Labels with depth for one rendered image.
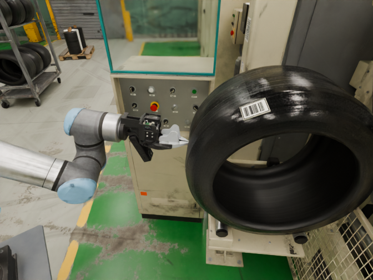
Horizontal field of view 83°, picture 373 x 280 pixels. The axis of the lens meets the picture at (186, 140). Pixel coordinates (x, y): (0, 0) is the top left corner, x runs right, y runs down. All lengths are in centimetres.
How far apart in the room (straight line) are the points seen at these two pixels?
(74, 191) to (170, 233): 133
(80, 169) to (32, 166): 11
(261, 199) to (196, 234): 101
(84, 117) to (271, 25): 66
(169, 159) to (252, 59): 84
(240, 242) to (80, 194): 63
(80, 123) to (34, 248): 83
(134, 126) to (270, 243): 70
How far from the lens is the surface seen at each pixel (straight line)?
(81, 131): 70
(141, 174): 156
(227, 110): 54
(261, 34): 84
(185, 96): 121
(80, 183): 64
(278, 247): 100
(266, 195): 99
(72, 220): 219
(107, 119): 67
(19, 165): 67
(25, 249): 139
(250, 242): 97
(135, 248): 187
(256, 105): 51
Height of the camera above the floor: 163
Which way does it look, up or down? 35 degrees down
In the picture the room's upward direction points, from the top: straight up
